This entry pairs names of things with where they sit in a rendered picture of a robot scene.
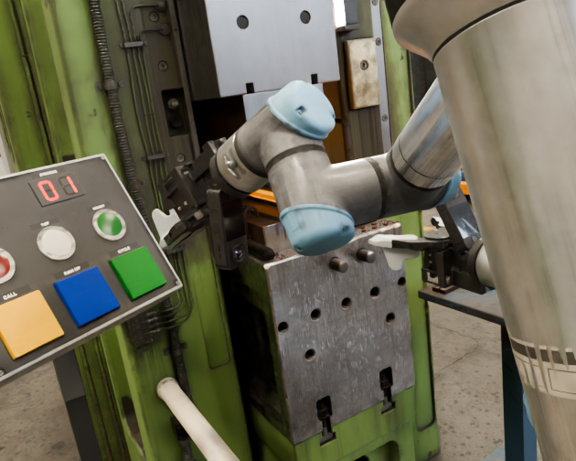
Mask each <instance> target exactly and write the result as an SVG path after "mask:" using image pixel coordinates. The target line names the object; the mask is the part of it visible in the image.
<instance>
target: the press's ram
mask: <svg viewBox="0 0 576 461"><path fill-rule="evenodd" d="M173 1H174V6H175V11H176V21H177V26H178V31H179V36H180V42H181V47H182V52H183V58H184V62H185V69H186V74H187V83H188V88H189V93H190V99H191V101H192V102H193V101H203V100H211V99H220V98H227V97H233V96H239V95H245V94H251V93H258V92H264V91H276V90H281V89H282V88H283V87H285V86H286V85H287V84H288V83H290V82H292V81H295V80H301V81H305V82H307V83H310V84H319V83H326V82H331V81H338V80H340V75H339V67H338V57H337V49H336V32H335V23H334V15H333V6H332V0H173Z"/></svg>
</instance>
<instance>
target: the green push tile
mask: <svg viewBox="0 0 576 461"><path fill-rule="evenodd" d="M109 264H110V266H111V268H112V269H113V271H114V272H115V274H116V276H117V277H118V279H119V281H120V283H121V284H122V286H123V288H124V290H125V292H126V293H127V294H128V296H129V297H130V299H131V301H134V300H135V299H137V298H139V297H141V296H143V295H146V294H148V293H150V292H152V291H154V290H155V289H157V288H159V287H161V286H163V285H165V284H166V279H165V278H164V276H163V275H162V273H161V271H160V270H159V268H158V266H157V265H156V263H155V261H154V259H153V257H152V256H151V254H150V252H149V251H148V250H147V248H146V247H145V246H144V247H141V248H139V249H136V250H134V251H131V252H128V253H126V254H124V255H121V256H119V257H116V258H114V259H112V260H110V261H109Z"/></svg>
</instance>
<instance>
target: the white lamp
mask: <svg viewBox="0 0 576 461"><path fill-rule="evenodd" d="M42 244H43V247H44V248H45V250H46V251H47V252H49V253H51V254H53V255H57V256H61V255H65V254H67V253H68V252H69V250H70V248H71V241H70V238H69V236H68V235H67V234H66V233H64V232H63V231H61V230H49V231H47V232H46V233H45V234H44V235H43V237H42Z"/></svg>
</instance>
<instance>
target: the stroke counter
mask: <svg viewBox="0 0 576 461"><path fill-rule="evenodd" d="M63 178H67V179H68V181H69V182H70V184H68V185H65V186H63V184H62V182H61V181H60V180H61V179H63ZM58 181H59V183H60V185H61V186H62V187H64V188H63V189H64V191H65V193H66V195H68V194H69V195H70V196H71V195H74V194H77V193H76V192H78V191H77V189H76V188H75V187H74V185H71V184H73V183H72V182H71V180H70V178H69V177H66V176H64V177H59V179H58ZM45 183H48V184H49V185H50V187H51V189H48V190H44V189H43V187H41V184H45ZM38 186H39V187H40V189H41V191H42V192H43V191H45V192H44V193H43V194H44V196H45V198H46V199H47V200H49V201H51V200H55V199H58V194H57V192H56V190H55V189H54V190H52V189H53V186H52V185H51V183H50V181H49V182H47V180H46V181H42V182H39V184H38ZM70 186H72V187H73V189H74V190H75V192H72V193H68V191H67V190H66V189H65V188H66V187H70ZM49 191H53V192H54V194H55V195H56V197H55V198H48V196H47V194H46V192H49Z"/></svg>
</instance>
